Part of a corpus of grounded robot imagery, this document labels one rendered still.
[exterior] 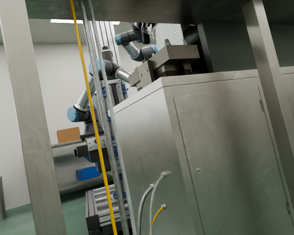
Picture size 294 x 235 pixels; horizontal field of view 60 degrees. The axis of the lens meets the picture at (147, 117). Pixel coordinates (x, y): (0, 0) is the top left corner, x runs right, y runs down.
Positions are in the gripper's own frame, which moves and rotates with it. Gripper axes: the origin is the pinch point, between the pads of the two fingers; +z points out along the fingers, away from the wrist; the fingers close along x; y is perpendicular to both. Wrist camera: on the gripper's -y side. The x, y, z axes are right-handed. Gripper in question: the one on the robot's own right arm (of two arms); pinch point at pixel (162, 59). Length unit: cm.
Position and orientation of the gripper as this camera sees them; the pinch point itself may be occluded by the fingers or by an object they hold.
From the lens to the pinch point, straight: 144.2
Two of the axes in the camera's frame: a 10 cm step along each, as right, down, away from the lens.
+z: 4.5, -1.7, -8.8
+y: -2.1, -9.7, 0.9
